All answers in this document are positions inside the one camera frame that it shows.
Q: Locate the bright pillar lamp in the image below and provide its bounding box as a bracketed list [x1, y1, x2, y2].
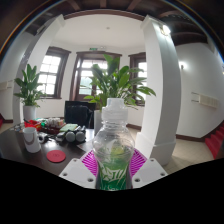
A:
[159, 23, 172, 37]

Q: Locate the tray of small jars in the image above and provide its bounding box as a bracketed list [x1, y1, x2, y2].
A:
[42, 117, 66, 134]

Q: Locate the red carpeted staircase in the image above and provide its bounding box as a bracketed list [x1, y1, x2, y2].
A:
[204, 121, 224, 160]

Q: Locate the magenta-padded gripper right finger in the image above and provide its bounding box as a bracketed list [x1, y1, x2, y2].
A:
[128, 148, 169, 190]

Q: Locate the black chair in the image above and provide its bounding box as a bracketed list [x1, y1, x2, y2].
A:
[64, 100, 97, 129]

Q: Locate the red box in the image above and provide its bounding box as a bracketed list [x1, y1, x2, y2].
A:
[23, 119, 43, 132]

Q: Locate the dark wooden double door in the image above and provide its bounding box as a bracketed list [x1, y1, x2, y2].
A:
[68, 50, 123, 102]

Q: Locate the large potted leafy plant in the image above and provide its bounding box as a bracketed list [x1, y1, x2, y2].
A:
[83, 54, 157, 136]

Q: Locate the green book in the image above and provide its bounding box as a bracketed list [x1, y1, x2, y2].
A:
[59, 123, 79, 133]

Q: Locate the clear green-labelled drink bottle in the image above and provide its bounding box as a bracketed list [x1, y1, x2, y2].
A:
[92, 97, 136, 191]

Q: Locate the white mug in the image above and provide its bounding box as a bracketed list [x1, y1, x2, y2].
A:
[22, 126, 42, 154]

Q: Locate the white wall radiator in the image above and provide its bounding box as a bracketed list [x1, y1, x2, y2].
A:
[191, 92, 221, 109]
[0, 79, 14, 92]

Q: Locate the flat round red coaster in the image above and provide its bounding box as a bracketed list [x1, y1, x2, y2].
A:
[46, 149, 67, 164]

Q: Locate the dark-framed window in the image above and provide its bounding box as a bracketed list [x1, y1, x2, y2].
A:
[35, 46, 72, 100]
[128, 51, 148, 107]

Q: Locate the small potted leafy plant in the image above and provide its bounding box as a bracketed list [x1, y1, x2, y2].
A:
[13, 63, 46, 121]

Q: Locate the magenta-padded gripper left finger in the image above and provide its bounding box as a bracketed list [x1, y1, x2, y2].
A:
[59, 149, 100, 190]

